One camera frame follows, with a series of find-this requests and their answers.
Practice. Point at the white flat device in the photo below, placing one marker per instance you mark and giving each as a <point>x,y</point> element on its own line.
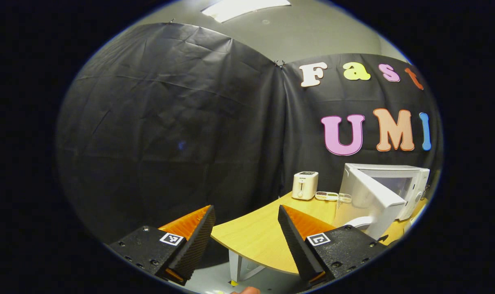
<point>327,196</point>

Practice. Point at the white microwave oven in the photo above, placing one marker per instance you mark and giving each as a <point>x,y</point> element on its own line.
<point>374,196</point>

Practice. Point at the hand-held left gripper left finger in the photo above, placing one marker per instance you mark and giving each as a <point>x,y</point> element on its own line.
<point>198,241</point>

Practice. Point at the white toaster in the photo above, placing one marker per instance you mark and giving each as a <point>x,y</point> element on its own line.
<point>305,185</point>

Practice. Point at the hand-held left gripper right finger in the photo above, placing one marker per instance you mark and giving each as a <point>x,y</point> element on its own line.
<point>294,241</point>

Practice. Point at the white table leg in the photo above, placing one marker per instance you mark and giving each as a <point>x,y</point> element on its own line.
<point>234,265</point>

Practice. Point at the ceiling light panel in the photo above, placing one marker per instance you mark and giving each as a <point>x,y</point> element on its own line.
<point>243,8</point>

